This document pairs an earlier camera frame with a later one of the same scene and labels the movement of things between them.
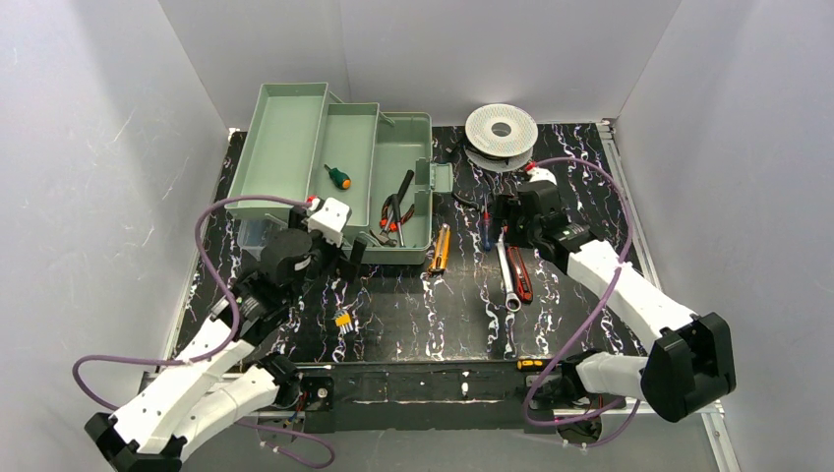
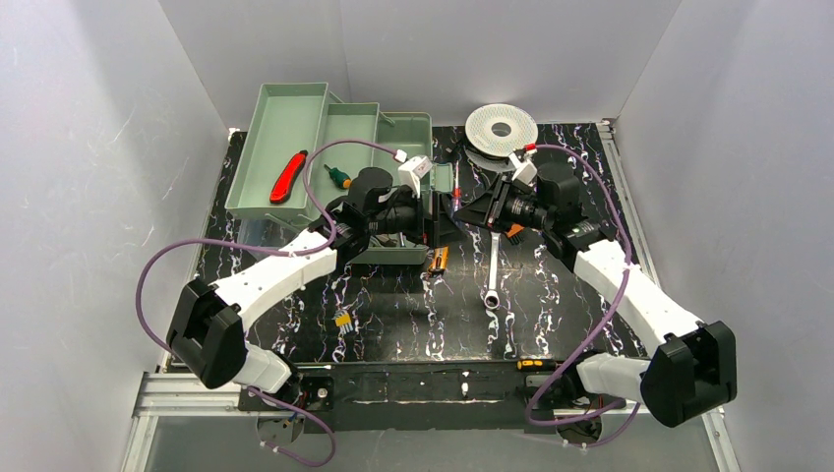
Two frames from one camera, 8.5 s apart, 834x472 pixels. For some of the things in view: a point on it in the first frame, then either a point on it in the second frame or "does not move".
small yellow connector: x=344 y=321 does not move
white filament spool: x=500 y=138 does not move
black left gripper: x=340 y=250 → x=429 y=218
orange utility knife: x=440 y=260 does not move
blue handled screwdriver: x=487 y=229 → x=456 y=191
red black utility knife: x=520 y=274 → x=282 y=187
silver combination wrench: x=512 y=300 → x=492 y=298
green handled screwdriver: x=339 y=179 does not move
